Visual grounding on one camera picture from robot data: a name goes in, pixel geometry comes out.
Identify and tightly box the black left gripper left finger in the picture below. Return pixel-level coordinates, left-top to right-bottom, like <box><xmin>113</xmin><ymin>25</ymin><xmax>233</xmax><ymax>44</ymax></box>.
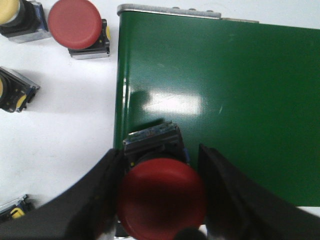
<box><xmin>0</xmin><ymin>149</ymin><xmax>125</xmax><ymax>240</ymax></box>

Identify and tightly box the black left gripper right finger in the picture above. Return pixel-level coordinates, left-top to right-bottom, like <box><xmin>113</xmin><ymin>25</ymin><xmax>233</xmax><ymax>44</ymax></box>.
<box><xmin>198</xmin><ymin>144</ymin><xmax>320</xmax><ymax>240</ymax></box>

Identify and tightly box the red mushroom button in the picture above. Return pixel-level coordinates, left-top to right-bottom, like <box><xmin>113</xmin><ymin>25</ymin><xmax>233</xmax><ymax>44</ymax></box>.
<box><xmin>47</xmin><ymin>0</ymin><xmax>110</xmax><ymax>60</ymax></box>
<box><xmin>117</xmin><ymin>122</ymin><xmax>207</xmax><ymax>240</ymax></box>

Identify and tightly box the yellow button bottom left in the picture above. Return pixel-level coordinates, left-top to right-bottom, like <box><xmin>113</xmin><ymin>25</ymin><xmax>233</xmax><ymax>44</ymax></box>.
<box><xmin>0</xmin><ymin>194</ymin><xmax>34</xmax><ymax>224</ymax></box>

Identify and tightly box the yellow button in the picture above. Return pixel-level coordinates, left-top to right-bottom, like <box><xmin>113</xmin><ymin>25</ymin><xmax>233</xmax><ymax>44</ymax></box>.
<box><xmin>0</xmin><ymin>0</ymin><xmax>51</xmax><ymax>43</ymax></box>
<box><xmin>0</xmin><ymin>194</ymin><xmax>34</xmax><ymax>224</ymax></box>

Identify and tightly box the green conveyor belt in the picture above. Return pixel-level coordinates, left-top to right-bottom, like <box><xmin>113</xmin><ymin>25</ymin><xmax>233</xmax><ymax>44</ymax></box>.
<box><xmin>113</xmin><ymin>10</ymin><xmax>320</xmax><ymax>207</ymax></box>

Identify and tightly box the yellow button left edge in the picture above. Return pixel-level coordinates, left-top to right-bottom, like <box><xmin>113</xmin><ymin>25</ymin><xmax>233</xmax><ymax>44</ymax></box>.
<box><xmin>0</xmin><ymin>66</ymin><xmax>41</xmax><ymax>113</ymax></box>

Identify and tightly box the yellow button top left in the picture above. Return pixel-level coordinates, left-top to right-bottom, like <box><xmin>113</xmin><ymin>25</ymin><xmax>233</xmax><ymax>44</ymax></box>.
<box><xmin>0</xmin><ymin>0</ymin><xmax>51</xmax><ymax>43</ymax></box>

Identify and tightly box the metal conveyor end bracket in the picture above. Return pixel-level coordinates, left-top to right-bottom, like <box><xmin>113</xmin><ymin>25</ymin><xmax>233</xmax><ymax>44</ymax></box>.
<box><xmin>117</xmin><ymin>3</ymin><xmax>222</xmax><ymax>20</ymax></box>

